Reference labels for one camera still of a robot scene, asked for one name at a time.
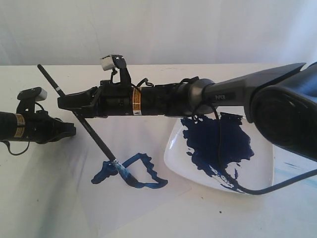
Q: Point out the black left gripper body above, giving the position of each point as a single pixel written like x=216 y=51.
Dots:
x=39 y=127

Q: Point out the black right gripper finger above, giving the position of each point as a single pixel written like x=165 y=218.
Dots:
x=77 y=100
x=87 y=113

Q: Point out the white paper sheet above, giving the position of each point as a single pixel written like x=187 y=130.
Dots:
x=111 y=203

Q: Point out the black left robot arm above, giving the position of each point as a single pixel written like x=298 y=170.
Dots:
x=12 y=127

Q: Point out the black paintbrush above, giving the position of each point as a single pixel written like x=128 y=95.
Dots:
x=124 y=172

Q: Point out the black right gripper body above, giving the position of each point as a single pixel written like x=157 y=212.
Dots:
x=117 y=99

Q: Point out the white backdrop curtain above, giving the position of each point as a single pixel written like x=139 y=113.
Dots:
x=57 y=32

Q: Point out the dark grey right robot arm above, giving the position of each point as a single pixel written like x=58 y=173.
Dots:
x=281 y=102

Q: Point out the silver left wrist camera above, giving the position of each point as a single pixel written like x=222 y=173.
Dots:
x=37 y=94

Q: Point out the white square plate with paint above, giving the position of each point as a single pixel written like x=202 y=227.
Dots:
x=247 y=156

